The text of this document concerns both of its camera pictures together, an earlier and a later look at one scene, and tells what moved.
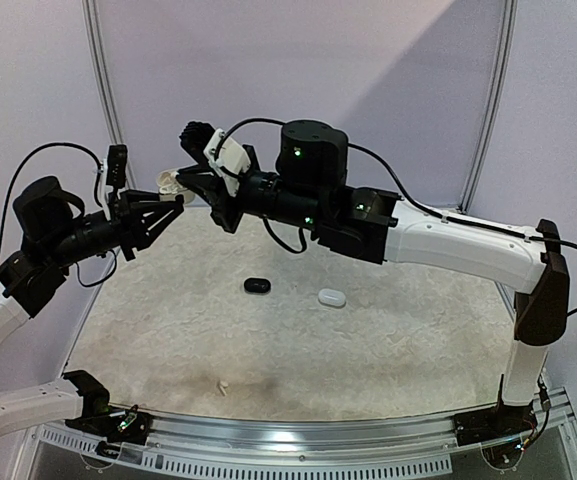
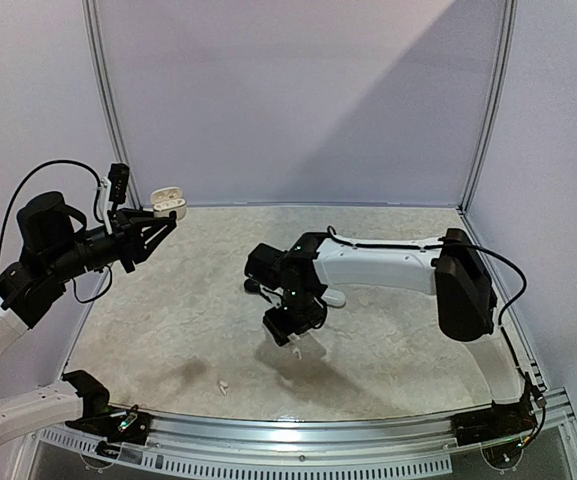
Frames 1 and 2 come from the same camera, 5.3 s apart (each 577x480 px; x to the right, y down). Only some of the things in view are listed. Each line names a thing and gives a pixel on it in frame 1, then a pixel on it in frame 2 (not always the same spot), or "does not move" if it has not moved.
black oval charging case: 257,285 does not move
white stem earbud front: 221,386 does not move
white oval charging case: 332,297 does not move
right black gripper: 227,201 to 278,328
